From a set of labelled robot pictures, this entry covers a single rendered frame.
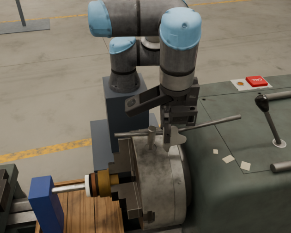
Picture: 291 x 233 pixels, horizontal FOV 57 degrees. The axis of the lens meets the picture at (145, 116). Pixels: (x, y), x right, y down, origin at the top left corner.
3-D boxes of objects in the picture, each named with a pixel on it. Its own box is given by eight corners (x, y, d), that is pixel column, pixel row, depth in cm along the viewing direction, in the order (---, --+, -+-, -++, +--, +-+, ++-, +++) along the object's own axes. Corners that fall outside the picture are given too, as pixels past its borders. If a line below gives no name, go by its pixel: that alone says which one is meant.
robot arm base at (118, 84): (107, 78, 134) (105, 60, 128) (136, 75, 136) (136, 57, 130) (110, 95, 122) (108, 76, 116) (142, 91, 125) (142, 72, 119)
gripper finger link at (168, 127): (170, 146, 66) (171, 115, 62) (164, 146, 66) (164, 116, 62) (168, 135, 70) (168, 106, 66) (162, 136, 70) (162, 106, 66)
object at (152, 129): (146, 156, 78) (148, 131, 70) (145, 150, 80) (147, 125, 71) (154, 156, 78) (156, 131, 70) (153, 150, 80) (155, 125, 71)
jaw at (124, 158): (142, 166, 90) (138, 131, 90) (144, 169, 85) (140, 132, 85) (109, 171, 89) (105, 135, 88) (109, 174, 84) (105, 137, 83)
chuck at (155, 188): (150, 162, 111) (154, 107, 88) (168, 241, 90) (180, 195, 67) (129, 165, 110) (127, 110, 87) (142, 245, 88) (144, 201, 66)
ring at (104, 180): (116, 160, 88) (87, 164, 86) (119, 183, 80) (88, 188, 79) (118, 179, 93) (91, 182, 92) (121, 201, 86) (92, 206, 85)
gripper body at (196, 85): (195, 128, 66) (202, 92, 57) (160, 130, 66) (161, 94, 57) (189, 107, 71) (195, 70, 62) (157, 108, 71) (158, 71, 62)
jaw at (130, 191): (145, 178, 84) (153, 209, 74) (146, 189, 87) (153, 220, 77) (110, 183, 82) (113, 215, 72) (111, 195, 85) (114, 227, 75)
